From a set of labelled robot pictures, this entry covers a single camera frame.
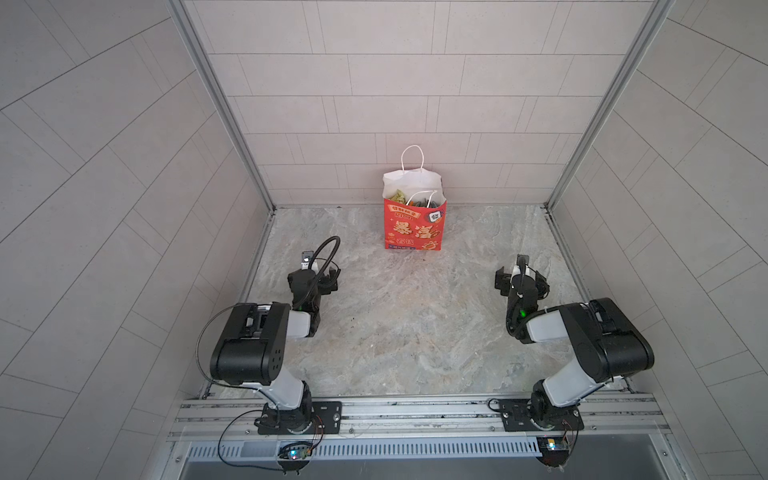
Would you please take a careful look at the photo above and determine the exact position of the red white paper bag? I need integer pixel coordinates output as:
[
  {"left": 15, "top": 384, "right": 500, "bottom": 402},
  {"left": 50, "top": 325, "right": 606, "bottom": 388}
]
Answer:
[{"left": 382, "top": 145, "right": 447, "bottom": 251}]

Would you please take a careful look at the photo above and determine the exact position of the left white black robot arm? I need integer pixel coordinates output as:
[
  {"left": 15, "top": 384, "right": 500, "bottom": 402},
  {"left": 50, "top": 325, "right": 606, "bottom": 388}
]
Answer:
[{"left": 209, "top": 267, "right": 342, "bottom": 435}]

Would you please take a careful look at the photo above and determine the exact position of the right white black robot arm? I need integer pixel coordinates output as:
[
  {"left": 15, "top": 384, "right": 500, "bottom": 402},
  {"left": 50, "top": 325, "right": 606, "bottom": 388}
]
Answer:
[{"left": 494, "top": 255, "right": 655, "bottom": 431}]

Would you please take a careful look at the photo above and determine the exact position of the white ventilation grille strip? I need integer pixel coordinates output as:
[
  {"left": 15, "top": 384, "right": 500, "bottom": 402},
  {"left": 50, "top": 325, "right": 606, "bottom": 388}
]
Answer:
[{"left": 187, "top": 437, "right": 542, "bottom": 463}]

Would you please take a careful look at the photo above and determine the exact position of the right circuit board with LED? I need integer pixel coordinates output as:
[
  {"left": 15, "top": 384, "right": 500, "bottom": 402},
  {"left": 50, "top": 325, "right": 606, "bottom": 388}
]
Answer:
[{"left": 536, "top": 436, "right": 571, "bottom": 457}]

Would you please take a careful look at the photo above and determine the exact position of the circuit board with led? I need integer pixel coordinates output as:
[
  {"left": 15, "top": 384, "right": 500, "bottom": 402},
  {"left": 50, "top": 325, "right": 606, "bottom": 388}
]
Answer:
[
  {"left": 536, "top": 436, "right": 571, "bottom": 457},
  {"left": 278, "top": 441, "right": 313, "bottom": 461}
]

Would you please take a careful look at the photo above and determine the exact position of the left circuit board with LED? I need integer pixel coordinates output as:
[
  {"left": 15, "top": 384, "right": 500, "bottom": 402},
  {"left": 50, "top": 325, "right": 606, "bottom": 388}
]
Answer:
[{"left": 278, "top": 441, "right": 313, "bottom": 461}]

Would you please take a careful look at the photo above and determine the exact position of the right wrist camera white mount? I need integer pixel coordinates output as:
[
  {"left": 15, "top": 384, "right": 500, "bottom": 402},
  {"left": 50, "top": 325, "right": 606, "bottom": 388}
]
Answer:
[{"left": 513, "top": 254, "right": 532, "bottom": 276}]

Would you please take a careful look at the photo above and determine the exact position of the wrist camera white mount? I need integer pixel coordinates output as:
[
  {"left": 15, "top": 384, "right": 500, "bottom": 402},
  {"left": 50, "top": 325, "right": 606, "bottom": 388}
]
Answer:
[
  {"left": 301, "top": 251, "right": 315, "bottom": 271},
  {"left": 513, "top": 254, "right": 532, "bottom": 276}
]

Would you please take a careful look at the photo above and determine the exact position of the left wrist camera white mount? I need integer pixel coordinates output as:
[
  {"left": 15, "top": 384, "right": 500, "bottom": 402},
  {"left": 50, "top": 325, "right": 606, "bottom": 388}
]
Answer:
[{"left": 301, "top": 251, "right": 315, "bottom": 271}]

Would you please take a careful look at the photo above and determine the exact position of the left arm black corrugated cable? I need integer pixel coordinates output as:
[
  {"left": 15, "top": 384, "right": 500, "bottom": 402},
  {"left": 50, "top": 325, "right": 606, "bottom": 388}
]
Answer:
[{"left": 302, "top": 235, "right": 341, "bottom": 301}]

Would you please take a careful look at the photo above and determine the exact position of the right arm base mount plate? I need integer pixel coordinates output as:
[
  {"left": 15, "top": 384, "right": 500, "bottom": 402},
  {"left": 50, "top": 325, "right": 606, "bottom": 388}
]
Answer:
[{"left": 488, "top": 397, "right": 584, "bottom": 432}]

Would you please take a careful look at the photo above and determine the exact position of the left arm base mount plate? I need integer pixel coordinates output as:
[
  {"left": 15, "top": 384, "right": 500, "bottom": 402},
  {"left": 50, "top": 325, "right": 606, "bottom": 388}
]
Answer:
[{"left": 254, "top": 401, "right": 343, "bottom": 435}]

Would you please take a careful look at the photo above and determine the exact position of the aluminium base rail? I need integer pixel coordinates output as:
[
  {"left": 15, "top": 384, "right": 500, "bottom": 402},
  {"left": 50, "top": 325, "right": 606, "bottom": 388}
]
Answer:
[{"left": 167, "top": 391, "right": 671, "bottom": 441}]

